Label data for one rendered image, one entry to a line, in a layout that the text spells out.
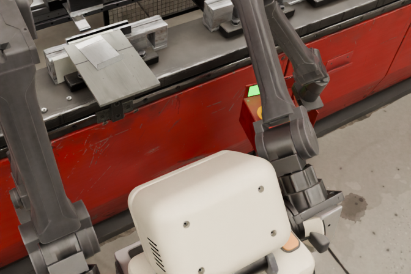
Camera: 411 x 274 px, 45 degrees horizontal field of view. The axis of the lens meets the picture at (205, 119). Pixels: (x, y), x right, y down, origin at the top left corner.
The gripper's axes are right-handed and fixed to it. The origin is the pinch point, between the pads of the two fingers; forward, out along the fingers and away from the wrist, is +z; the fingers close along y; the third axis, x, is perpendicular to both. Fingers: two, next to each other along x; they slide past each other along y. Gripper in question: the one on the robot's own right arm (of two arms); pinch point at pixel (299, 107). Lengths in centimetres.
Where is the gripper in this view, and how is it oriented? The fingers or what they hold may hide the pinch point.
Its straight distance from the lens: 164.7
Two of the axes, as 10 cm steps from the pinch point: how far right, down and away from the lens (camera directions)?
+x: -9.4, 2.2, -2.7
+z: -1.5, 4.4, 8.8
